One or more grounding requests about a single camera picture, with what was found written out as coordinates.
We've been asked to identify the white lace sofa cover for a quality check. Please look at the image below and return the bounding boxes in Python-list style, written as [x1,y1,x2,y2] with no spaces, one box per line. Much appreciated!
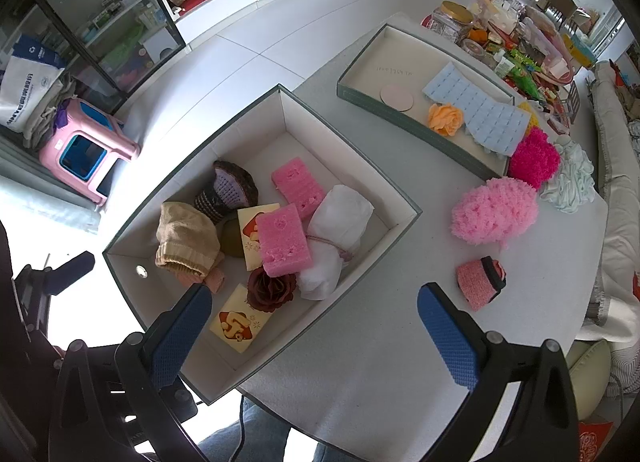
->
[590,61,640,343]

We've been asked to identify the brown purple crocheted mushroom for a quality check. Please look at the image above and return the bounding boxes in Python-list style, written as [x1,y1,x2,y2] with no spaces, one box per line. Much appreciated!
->
[193,159,260,225]

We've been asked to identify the glass jar gold lid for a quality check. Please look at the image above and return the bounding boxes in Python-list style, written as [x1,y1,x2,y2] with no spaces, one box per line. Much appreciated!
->
[431,1,475,42]

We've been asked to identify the white printed tote bag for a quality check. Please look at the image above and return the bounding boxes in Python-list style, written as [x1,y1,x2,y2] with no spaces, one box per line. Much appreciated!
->
[0,35,69,134]

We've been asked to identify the salmon knitted roll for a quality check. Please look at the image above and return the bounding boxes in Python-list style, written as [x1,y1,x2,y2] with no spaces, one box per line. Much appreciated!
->
[201,265,227,294]

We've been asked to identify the beige knitted hat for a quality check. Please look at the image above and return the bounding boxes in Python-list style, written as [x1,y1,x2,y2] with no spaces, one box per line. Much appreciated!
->
[155,201,226,288]

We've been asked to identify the magenta fluffy mesh ball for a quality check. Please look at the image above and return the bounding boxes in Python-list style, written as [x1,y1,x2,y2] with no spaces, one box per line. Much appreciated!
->
[508,126,562,191]

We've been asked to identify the light pink fluffy mesh ball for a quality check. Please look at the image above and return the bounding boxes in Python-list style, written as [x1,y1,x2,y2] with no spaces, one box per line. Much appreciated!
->
[450,178,540,249]

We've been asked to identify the shallow grey-green box lid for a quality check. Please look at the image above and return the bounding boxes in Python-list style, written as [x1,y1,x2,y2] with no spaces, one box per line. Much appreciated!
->
[337,24,532,181]

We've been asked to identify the pink plastic stool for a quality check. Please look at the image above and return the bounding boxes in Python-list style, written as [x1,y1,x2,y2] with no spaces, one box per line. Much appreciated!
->
[39,97,141,207]

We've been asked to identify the yellow cartoon tissue pack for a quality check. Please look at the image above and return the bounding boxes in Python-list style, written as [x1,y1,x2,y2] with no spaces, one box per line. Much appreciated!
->
[236,203,281,272]
[209,283,275,354]

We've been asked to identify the white cloth bundle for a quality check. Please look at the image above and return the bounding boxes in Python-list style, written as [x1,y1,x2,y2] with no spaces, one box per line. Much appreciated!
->
[297,185,375,301]

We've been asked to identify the deep grey-green storage box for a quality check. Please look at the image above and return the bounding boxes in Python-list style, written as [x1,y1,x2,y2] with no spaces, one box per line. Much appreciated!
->
[102,84,424,406]

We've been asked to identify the round beige pad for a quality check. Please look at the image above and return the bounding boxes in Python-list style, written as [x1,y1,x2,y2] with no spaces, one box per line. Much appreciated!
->
[380,84,416,114]

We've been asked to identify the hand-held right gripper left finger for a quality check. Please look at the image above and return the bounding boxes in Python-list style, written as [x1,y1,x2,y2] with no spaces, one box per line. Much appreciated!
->
[48,283,213,462]

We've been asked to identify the dark red fabric rose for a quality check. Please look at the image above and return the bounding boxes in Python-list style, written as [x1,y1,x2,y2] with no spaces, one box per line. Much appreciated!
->
[246,266,299,314]

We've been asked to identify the cream leather sofa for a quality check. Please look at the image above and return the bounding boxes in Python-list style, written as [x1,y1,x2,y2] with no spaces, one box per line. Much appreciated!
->
[565,339,640,443]

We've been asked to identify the orange fabric rose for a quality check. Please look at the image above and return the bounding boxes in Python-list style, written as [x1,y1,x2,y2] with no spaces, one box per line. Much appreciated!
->
[427,103,466,137]

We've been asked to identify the pile of assorted small items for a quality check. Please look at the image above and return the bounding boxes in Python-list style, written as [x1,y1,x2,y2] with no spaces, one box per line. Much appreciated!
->
[470,0,602,135]

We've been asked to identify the red printed bag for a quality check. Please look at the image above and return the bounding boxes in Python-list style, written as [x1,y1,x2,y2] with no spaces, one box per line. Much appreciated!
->
[577,419,617,462]

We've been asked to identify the white mint fluffy mesh ball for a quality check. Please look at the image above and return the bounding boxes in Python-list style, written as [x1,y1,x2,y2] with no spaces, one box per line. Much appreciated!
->
[539,135,596,215]

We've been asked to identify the pink knitted roll black band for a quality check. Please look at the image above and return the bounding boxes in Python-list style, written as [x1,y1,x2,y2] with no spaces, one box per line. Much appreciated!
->
[456,256,507,312]

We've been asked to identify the black framed glass cabinet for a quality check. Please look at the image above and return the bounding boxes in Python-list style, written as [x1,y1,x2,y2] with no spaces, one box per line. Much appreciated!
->
[0,0,187,104]

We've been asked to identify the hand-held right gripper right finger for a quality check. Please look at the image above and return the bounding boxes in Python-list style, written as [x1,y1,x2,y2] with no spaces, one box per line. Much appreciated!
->
[417,282,585,462]

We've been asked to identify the pink sponge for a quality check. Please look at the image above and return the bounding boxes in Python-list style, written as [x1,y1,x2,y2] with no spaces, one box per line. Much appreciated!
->
[271,157,329,222]
[255,203,314,278]

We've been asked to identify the light blue silicone mat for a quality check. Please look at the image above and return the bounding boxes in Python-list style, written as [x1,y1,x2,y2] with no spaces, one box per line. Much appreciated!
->
[421,62,532,156]

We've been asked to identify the black cable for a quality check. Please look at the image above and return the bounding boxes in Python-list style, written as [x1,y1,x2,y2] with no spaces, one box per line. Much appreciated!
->
[237,394,251,462]

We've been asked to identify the yellow fluffy mesh ball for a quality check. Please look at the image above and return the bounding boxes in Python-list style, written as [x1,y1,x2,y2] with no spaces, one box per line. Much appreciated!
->
[516,101,542,131]

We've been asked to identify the mustard round pad grey strap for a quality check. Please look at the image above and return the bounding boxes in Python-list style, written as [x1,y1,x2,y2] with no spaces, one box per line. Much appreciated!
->
[219,219,249,258]

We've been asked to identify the grey striped cushion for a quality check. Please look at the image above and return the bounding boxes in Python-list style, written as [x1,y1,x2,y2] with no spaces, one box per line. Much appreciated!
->
[607,337,640,399]

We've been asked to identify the beige dining chair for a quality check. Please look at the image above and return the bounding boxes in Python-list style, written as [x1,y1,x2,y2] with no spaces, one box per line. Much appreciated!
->
[546,0,582,24]

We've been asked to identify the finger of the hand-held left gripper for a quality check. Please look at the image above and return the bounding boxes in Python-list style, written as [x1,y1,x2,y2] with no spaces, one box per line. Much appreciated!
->
[12,251,96,295]

